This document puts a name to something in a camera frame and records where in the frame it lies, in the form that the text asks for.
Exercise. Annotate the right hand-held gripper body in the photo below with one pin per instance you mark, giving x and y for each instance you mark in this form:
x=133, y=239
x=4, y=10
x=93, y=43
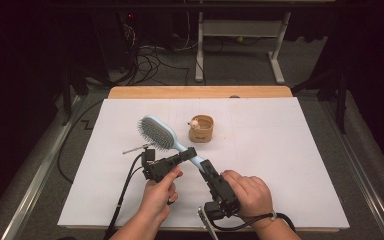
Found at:
x=223, y=196

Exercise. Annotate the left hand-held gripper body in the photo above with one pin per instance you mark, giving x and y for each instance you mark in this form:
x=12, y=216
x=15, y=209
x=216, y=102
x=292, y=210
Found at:
x=160, y=166

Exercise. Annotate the light blue hairbrush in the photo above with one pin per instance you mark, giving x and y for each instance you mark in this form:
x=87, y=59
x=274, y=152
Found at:
x=156, y=133

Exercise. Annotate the person's right hand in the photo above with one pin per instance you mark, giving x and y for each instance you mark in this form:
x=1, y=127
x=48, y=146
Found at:
x=250, y=195

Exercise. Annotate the person's left hand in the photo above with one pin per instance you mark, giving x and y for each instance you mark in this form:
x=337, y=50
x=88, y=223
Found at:
x=158, y=196

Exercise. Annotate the tan wooden round holder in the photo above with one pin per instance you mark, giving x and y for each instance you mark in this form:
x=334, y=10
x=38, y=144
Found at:
x=201, y=135

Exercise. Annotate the small white animal figure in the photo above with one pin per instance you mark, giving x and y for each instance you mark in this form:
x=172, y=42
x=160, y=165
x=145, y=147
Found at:
x=195, y=124

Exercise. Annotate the white board table cover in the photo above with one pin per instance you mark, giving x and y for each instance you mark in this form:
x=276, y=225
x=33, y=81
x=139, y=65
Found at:
x=263, y=150

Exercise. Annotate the wooden table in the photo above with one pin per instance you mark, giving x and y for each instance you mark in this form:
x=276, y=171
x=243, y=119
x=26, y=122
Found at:
x=180, y=91

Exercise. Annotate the black metal stand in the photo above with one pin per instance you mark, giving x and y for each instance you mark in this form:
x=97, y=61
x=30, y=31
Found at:
x=67, y=90
x=341, y=100

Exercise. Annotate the small yellow-green ball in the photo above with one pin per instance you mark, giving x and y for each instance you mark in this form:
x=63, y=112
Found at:
x=240, y=39

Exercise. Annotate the black computer tower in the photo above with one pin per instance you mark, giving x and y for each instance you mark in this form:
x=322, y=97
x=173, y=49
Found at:
x=113, y=40

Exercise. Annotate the aluminium floor rail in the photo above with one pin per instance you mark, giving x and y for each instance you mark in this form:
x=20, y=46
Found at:
x=36, y=180
x=366, y=176

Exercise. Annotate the white metal desk frame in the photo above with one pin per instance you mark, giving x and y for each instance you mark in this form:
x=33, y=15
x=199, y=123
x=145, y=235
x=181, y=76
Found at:
x=243, y=28

